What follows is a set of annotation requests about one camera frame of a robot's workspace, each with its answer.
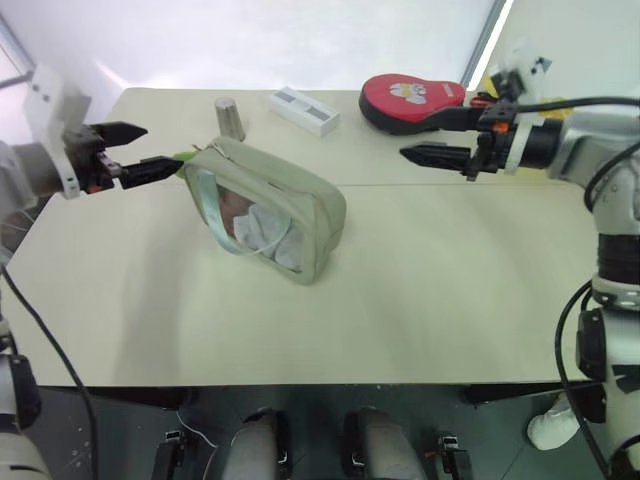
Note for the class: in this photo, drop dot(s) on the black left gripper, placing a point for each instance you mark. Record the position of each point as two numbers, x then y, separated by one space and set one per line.
87 155

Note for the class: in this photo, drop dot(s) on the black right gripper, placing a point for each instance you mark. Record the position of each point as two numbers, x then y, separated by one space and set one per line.
495 135

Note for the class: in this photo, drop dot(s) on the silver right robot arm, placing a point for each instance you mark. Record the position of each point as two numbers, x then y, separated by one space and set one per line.
612 165

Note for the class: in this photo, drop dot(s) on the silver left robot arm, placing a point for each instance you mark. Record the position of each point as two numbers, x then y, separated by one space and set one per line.
22 172

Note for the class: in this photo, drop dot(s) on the pale green clear pouch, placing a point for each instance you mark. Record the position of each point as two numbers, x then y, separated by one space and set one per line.
300 200

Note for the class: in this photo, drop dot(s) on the red cartoon print case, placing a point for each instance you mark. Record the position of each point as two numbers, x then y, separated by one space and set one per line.
400 97

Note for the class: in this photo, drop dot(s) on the beige ribbed cylinder cup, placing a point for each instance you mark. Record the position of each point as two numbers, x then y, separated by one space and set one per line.
229 120

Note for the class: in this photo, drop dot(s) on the white box with grey panels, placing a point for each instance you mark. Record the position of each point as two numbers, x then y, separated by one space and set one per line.
302 110

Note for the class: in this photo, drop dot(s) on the white shoe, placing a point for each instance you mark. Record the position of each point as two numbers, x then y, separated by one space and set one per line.
552 422

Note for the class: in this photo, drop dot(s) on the grey rounded robot leg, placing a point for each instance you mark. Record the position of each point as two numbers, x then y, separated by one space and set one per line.
380 445
255 445

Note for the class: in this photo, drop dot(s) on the grey vertical frame post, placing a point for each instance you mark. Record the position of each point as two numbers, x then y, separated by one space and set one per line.
482 45

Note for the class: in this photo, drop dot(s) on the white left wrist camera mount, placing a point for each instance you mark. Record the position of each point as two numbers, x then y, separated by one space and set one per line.
46 97

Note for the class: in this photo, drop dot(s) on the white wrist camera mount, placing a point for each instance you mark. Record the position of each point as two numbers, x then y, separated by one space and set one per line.
527 67
46 97

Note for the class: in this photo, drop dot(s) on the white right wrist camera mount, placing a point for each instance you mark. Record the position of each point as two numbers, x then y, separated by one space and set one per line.
527 67

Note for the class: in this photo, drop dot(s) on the black floor bracket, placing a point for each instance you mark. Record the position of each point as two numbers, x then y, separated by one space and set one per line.
167 452
450 455

